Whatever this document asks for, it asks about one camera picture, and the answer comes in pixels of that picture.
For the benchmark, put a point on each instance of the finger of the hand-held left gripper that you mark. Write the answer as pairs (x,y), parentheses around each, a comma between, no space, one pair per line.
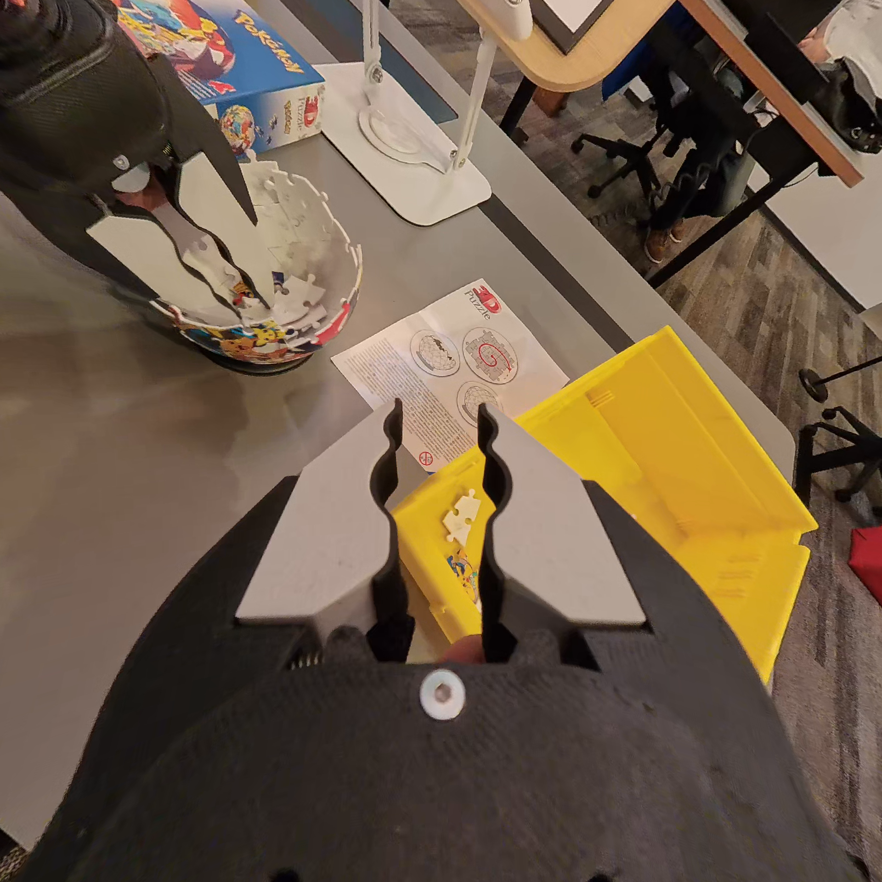
(220,207)
(145,251)

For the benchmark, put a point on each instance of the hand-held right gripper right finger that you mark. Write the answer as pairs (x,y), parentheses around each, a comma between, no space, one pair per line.
(565,551)

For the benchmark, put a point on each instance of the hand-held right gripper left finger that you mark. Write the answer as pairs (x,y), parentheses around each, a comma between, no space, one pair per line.
(324,544)

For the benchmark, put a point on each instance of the small puzzle piece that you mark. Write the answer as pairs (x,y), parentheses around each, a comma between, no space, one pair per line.
(207,256)

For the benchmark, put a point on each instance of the colourful puzzle ball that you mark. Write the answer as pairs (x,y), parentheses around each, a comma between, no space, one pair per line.
(317,248)

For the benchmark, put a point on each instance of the heap of puzzle pieces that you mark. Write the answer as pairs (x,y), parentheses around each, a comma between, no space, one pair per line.
(460,513)

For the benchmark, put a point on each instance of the yellow plastic bin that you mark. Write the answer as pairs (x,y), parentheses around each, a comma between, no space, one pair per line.
(654,448)

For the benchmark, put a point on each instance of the blue puzzle box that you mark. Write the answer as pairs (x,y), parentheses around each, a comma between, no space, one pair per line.
(269,62)

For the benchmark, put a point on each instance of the black round ball stand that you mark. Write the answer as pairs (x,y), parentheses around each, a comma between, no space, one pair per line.
(255,366)

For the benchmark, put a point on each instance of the person's right hand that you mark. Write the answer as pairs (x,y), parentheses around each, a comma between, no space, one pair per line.
(463,649)

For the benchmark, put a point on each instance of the white instruction leaflet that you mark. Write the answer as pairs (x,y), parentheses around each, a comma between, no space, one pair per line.
(393,372)

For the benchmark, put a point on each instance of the black office chair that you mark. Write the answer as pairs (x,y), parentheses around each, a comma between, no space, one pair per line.
(840,441)
(620,148)

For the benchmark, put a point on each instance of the black pole stand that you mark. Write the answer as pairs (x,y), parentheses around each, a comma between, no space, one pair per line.
(814,382)

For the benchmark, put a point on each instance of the red storage bin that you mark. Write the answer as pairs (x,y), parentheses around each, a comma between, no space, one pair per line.
(868,561)

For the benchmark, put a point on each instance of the black bag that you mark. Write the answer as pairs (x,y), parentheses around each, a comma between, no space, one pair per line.
(854,117)

